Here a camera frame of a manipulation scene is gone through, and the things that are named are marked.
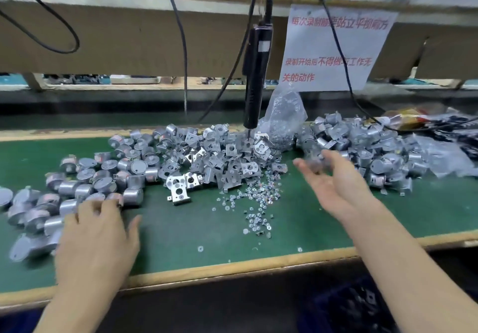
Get person's right hand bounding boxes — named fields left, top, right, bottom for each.
left=293, top=150, right=382, bottom=221

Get person's left hand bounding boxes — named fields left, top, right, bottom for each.
left=54, top=198, right=143, bottom=311

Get pile of assembled motors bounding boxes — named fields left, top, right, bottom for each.
left=295, top=112, right=430, bottom=196

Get pile of silver motors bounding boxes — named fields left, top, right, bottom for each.
left=0, top=150, right=161, bottom=263

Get pile of metal brackets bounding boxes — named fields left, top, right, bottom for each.
left=108, top=123, right=288, bottom=204

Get black electric screwdriver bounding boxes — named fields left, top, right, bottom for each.
left=242, top=0, right=275, bottom=130

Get person's right forearm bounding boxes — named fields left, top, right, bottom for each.
left=351, top=205, right=478, bottom=333

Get green bench mat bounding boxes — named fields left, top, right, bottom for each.
left=0, top=127, right=478, bottom=293

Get scatter of small silver screws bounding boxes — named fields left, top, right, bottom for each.
left=198, top=172, right=281, bottom=254

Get small clear plastic bag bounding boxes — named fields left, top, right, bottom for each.
left=257, top=82, right=309, bottom=151

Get orange packet in plastic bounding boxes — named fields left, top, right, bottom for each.
left=384, top=111, right=449, bottom=132

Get crumpled clear plastic bag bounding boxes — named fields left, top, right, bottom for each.
left=414, top=131, right=478, bottom=179

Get dark blue crate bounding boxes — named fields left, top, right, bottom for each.
left=299, top=273, right=408, bottom=333

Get white paper sign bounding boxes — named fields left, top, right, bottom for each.
left=278, top=4, right=399, bottom=93

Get brown back panel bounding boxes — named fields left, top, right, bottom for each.
left=0, top=0, right=478, bottom=82

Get black hanging cable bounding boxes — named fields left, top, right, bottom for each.
left=196, top=0, right=262, bottom=124
left=160, top=0, right=189, bottom=121

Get black looped cable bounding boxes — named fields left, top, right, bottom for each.
left=0, top=0, right=81, bottom=55

